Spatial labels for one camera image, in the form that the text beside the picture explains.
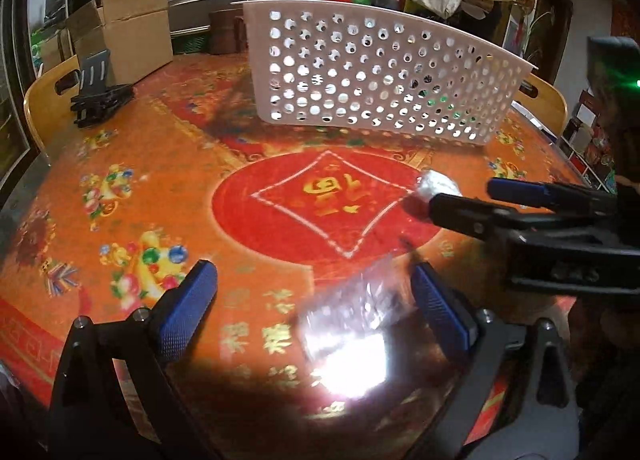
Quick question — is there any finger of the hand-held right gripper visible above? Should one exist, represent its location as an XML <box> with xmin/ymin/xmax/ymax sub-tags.
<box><xmin>487</xmin><ymin>177</ymin><xmax>618</xmax><ymax>213</ymax></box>
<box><xmin>427</xmin><ymin>193</ymin><xmax>533</xmax><ymax>242</ymax></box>

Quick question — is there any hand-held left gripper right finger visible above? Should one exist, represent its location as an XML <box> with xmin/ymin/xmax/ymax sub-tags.
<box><xmin>400</xmin><ymin>263</ymin><xmax>583</xmax><ymax>460</ymax></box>

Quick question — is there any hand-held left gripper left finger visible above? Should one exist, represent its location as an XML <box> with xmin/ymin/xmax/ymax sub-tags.
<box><xmin>47</xmin><ymin>260</ymin><xmax>221</xmax><ymax>460</ymax></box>

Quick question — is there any grey white sock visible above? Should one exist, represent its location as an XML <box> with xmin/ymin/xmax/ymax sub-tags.
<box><xmin>416</xmin><ymin>169</ymin><xmax>461</xmax><ymax>204</ymax></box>

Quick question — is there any clear plastic bag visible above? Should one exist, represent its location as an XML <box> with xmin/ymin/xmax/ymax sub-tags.
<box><xmin>295</xmin><ymin>260</ymin><xmax>417</xmax><ymax>372</ymax></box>

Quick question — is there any white perforated plastic basket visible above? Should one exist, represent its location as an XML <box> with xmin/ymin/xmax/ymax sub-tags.
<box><xmin>230</xmin><ymin>0</ymin><xmax>539</xmax><ymax>146</ymax></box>

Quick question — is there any white shelf rack with boxes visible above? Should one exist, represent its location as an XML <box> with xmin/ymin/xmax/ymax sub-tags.
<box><xmin>559</xmin><ymin>89</ymin><xmax>622</xmax><ymax>192</ymax></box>

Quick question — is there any wooden chair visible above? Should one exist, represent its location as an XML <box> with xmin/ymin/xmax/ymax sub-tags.
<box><xmin>512</xmin><ymin>72</ymin><xmax>569</xmax><ymax>134</ymax></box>
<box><xmin>23</xmin><ymin>55</ymin><xmax>84</xmax><ymax>157</ymax></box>

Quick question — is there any red printed tablecloth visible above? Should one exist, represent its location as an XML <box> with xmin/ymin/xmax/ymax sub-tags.
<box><xmin>0</xmin><ymin>52</ymin><xmax>601</xmax><ymax>460</ymax></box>

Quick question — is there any black phone stand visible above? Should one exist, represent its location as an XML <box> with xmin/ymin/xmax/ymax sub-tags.
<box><xmin>69</xmin><ymin>50</ymin><xmax>136</xmax><ymax>129</ymax></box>

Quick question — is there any green plastic crate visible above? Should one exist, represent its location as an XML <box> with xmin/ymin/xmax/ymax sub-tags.
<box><xmin>172</xmin><ymin>32</ymin><xmax>211</xmax><ymax>56</ymax></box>

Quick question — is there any open cardboard box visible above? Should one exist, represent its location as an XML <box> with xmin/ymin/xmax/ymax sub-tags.
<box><xmin>67</xmin><ymin>0</ymin><xmax>175</xmax><ymax>86</ymax></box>

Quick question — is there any brown ceramic jar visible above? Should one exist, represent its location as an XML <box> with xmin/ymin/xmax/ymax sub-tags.
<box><xmin>208</xmin><ymin>9</ymin><xmax>249</xmax><ymax>56</ymax></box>

